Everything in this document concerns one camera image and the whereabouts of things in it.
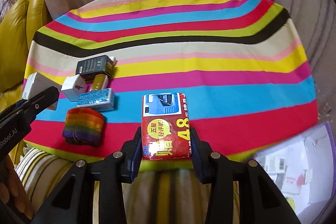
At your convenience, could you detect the blue text box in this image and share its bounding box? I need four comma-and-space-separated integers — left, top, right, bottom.
76, 88, 114, 112

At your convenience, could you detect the red tissue pack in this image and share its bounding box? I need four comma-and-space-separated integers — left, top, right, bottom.
141, 92, 191, 160

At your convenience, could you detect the white box with pink print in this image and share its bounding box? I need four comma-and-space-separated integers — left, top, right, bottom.
281, 166, 313, 195

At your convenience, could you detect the person's left hand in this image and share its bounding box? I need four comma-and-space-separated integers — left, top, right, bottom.
1, 155, 34, 219

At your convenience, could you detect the green round sponge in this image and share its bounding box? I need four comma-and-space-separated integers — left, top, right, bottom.
285, 197, 295, 211

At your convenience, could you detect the white box with text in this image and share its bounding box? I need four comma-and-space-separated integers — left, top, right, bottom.
22, 72, 61, 100

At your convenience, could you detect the purple white storage box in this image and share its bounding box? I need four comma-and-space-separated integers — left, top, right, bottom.
251, 122, 335, 223

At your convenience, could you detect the rainbow striped wristband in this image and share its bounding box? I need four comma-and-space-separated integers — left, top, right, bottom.
62, 108, 105, 146

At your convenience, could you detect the white cube box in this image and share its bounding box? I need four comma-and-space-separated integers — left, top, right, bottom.
61, 75, 87, 102

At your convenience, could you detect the gold small box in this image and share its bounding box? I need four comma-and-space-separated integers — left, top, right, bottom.
90, 74, 109, 91

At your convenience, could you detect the yellow leather sofa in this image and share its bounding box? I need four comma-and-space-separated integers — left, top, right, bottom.
0, 0, 52, 164

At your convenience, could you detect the black rectangular box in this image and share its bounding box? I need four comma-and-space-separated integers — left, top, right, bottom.
75, 55, 114, 81

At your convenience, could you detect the small white box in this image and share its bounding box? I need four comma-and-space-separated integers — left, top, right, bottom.
109, 56, 117, 65

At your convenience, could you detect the colourful striped cloth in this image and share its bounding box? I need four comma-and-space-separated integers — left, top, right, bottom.
25, 0, 318, 161

